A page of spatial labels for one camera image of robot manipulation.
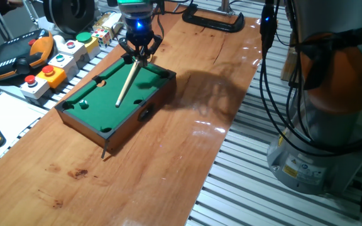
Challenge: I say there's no mini pool table green felt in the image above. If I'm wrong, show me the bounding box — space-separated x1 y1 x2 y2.
54 53 178 159

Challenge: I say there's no orange black teach pendant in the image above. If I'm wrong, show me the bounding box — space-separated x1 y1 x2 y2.
0 28 55 83

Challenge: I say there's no thin metal rod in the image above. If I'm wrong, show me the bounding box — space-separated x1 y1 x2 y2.
23 0 40 25

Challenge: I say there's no white box small red button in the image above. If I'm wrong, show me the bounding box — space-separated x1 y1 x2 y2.
57 40 89 63

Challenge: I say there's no yellow box large green button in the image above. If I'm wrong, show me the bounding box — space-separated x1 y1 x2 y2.
75 31 102 60

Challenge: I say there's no wooden board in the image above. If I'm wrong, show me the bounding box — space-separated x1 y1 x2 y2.
0 1 263 226

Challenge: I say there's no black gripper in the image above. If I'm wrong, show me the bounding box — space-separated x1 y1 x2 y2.
118 13 164 67

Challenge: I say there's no white paper sheet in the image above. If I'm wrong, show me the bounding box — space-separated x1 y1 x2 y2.
0 92 48 176

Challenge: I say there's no black cable bundle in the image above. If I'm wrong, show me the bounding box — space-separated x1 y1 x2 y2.
258 46 362 158

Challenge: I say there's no black cable with LED plug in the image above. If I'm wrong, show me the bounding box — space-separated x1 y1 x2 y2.
258 0 326 158

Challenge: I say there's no white box green button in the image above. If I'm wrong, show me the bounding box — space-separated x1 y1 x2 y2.
48 53 80 81

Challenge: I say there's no beige cardboard box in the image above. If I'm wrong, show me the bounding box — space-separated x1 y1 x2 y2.
92 11 124 35

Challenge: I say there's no wooden pool cue black butt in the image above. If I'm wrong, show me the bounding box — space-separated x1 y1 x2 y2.
114 58 144 109

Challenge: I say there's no rubik's cube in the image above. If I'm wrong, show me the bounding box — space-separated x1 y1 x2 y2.
91 27 112 48

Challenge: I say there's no black clamp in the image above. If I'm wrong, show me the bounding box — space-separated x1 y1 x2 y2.
181 3 246 34

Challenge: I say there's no yellow box red button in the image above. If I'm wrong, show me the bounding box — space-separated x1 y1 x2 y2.
35 65 67 89

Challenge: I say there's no white box red mushroom button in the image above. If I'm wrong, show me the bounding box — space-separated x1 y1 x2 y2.
19 74 50 100

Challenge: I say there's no black filament spool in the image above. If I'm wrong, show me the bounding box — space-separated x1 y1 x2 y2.
42 0 96 35

